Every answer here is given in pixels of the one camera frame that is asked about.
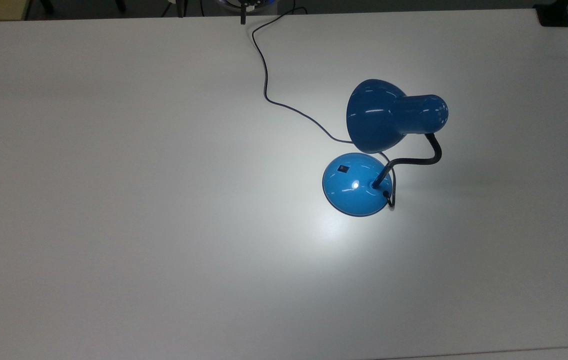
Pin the black table clamp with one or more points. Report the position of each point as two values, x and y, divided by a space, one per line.
554 16

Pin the black chair leg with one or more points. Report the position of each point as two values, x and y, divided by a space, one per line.
47 5
120 5

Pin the blue desk lamp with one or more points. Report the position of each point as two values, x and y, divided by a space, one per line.
359 192

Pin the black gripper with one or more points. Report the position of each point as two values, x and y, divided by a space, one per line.
246 3

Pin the black stand leg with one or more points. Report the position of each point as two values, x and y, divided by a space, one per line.
180 7

